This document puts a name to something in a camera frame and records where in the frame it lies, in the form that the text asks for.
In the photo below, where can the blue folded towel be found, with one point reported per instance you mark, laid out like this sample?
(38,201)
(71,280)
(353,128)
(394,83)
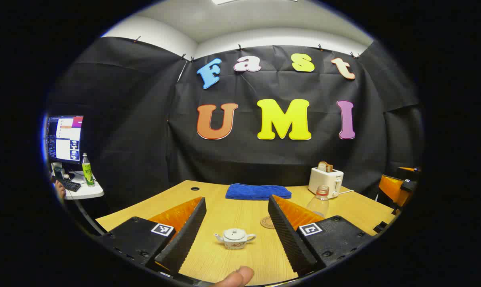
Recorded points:
(258,191)

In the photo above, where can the clear plastic water bottle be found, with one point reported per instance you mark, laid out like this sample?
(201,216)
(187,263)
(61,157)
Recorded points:
(318,205)

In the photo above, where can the white floral teacup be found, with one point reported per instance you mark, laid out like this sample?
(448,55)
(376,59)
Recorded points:
(234,242)

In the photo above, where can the black keyboard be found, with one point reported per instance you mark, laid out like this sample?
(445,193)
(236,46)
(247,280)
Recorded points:
(67,184)

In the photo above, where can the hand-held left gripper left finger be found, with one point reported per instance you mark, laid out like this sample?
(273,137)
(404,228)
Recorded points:
(184,235)

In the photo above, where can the black backdrop cloth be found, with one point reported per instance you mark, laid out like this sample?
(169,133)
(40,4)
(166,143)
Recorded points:
(144,119)

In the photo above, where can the computer monitor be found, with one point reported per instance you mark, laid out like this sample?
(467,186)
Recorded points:
(65,138)

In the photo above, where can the white side table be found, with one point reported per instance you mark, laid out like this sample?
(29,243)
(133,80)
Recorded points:
(87,191)

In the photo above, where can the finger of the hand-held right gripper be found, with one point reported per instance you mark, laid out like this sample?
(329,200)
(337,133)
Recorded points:
(392,190)
(408,173)

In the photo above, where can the ceiling light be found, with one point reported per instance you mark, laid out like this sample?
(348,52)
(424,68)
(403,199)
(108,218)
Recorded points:
(224,1)

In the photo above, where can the green drink bottle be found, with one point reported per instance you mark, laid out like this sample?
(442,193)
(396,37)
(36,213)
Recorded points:
(88,171)

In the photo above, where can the bread slice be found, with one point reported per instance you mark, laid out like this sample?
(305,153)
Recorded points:
(325,166)

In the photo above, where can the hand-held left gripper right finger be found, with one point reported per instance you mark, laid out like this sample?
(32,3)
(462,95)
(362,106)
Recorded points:
(288,235)

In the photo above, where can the round cork coaster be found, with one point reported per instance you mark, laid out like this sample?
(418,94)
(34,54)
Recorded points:
(266,223)

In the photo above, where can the white toaster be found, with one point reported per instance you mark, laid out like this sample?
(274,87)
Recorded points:
(325,182)

